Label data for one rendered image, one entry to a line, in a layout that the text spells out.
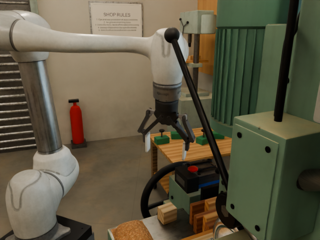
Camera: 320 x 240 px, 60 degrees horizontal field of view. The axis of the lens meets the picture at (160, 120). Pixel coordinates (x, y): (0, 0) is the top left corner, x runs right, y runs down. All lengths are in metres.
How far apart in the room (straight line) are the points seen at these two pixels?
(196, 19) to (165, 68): 2.08
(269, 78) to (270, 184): 0.21
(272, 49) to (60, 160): 0.95
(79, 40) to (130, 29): 2.67
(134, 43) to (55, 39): 0.25
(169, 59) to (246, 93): 0.31
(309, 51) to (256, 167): 0.16
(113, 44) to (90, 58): 2.58
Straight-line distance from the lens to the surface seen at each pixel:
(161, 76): 0.82
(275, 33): 0.50
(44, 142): 1.22
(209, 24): 2.77
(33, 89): 1.16
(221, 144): 2.30
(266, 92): 0.51
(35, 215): 1.13
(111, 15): 3.54
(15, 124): 3.68
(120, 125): 3.77
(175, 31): 0.63
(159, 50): 0.80
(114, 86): 3.62
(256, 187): 0.38
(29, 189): 1.10
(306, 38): 0.41
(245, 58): 0.55
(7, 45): 0.99
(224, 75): 0.58
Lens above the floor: 1.41
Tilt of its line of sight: 18 degrees down
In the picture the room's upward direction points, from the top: straight up
